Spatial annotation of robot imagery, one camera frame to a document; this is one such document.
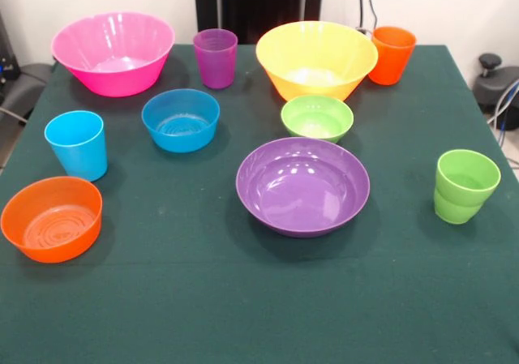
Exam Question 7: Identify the purple plastic bowl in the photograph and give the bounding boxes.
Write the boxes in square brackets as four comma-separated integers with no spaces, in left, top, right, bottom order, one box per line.
[235,137,371,239]

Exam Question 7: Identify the green plastic bowl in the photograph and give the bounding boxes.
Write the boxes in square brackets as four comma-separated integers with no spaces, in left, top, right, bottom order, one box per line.
[281,94,354,144]

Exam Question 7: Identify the yellow plastic bowl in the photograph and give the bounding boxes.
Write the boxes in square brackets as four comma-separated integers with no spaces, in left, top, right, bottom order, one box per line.
[255,20,380,103]

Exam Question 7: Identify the blue plastic bowl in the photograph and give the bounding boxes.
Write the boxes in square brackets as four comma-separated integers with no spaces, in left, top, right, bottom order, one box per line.
[141,88,221,154]

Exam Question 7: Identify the purple plastic cup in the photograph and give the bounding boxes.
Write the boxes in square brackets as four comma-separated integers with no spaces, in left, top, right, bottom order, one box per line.
[192,28,238,90]

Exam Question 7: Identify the dark green tablecloth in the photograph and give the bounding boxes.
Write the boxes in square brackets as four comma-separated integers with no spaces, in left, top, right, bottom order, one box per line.
[0,43,519,364]

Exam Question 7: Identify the orange plastic cup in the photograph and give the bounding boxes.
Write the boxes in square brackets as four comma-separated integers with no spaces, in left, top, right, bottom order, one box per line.
[367,26,418,86]

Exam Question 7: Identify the pink plastic bowl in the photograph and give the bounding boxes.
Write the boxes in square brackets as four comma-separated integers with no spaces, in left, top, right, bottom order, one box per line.
[50,11,176,98]

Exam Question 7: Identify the blue plastic cup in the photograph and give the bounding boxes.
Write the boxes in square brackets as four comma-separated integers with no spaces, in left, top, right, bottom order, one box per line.
[44,110,109,182]

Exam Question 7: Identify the green plastic cup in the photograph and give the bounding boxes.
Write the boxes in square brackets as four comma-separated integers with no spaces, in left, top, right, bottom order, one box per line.
[433,149,502,225]

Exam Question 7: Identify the orange plastic bowl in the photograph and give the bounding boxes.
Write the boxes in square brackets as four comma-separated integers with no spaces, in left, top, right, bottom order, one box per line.
[0,176,104,264]

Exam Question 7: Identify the grey chair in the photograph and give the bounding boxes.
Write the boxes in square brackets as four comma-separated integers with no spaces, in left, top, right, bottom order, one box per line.
[0,62,54,126]

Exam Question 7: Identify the dark equipment box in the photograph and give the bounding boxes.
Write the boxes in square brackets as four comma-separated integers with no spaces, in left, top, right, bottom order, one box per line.
[0,11,21,86]

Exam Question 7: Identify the blue and white cables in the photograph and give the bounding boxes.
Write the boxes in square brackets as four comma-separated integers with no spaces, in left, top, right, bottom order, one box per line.
[486,78,519,146]

